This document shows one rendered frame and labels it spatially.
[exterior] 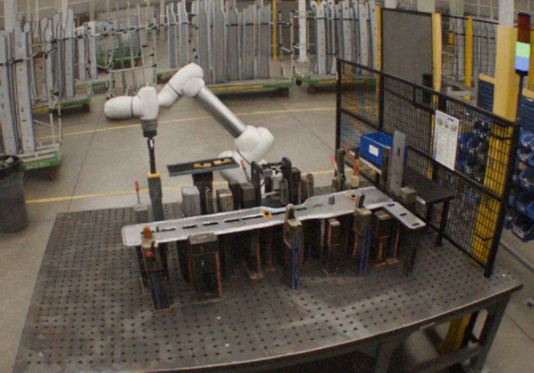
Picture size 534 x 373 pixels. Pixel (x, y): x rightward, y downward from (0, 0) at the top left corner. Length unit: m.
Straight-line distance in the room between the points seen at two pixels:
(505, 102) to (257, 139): 1.55
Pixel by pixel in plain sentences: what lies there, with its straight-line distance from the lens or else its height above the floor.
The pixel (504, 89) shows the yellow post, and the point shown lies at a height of 1.68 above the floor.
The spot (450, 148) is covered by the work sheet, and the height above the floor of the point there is 1.27.
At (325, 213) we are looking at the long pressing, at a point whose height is 1.00.
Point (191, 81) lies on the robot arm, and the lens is 2.80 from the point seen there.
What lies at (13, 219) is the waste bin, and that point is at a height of 0.15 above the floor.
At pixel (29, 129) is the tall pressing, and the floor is 0.63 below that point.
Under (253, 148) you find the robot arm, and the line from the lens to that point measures 2.89.
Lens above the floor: 2.02
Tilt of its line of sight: 22 degrees down
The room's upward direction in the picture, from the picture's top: 1 degrees counter-clockwise
